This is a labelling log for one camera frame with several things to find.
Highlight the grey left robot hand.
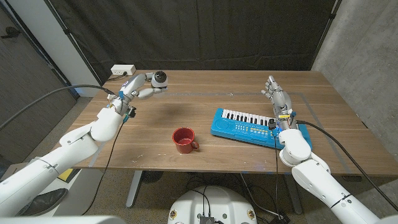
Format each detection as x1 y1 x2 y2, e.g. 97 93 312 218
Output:
116 72 169 106

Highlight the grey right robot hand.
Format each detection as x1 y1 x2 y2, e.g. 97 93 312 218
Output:
261 75 299 130

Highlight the frosted oil cruet black label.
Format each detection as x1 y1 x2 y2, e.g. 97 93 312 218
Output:
150 70 169 90

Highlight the blue toy piano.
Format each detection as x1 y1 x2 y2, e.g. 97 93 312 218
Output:
210 107 313 151

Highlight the red enamel mug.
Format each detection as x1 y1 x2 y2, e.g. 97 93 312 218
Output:
172 126 200 154

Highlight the white power strip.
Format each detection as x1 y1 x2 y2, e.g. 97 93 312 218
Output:
110 64 137 76

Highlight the black backdrop stand pole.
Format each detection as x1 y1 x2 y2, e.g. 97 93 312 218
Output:
43 0 104 86
310 0 343 71

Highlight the black backdrop curtain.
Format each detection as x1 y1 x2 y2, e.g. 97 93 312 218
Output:
43 0 343 85

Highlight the white table leg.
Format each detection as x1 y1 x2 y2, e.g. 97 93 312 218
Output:
284 174 303 215
126 170 143 208

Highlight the black round fan base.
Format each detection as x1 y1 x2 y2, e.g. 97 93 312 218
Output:
140 170 164 185

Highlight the black power adapter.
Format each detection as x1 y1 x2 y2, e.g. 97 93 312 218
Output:
268 212 292 224

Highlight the white robot torso base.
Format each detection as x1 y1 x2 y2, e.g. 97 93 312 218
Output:
167 185 258 224

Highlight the dark leather shoe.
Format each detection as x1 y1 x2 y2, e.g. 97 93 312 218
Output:
17 187 69 217

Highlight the white robot chest edge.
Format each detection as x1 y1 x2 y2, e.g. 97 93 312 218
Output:
0 215 127 224

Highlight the black power strip cord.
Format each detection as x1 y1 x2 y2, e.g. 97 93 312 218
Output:
107 72 128 82

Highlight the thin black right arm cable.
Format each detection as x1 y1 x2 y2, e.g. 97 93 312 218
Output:
272 126 280 216

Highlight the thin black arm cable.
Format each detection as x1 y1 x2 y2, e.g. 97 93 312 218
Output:
81 120 126 216
272 126 280 216

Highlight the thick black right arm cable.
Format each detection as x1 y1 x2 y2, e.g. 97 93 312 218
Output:
296 119 398 213

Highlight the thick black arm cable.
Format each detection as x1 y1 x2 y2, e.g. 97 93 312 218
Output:
296 119 398 213
0 84 116 131

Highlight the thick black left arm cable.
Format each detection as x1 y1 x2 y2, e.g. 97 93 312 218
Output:
0 84 116 131

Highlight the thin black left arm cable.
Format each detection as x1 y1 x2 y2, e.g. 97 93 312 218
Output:
81 120 126 216

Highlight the grey floor cable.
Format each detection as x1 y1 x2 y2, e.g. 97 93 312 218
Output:
239 173 284 219

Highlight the black door handle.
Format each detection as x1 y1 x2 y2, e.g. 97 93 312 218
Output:
0 26 21 39

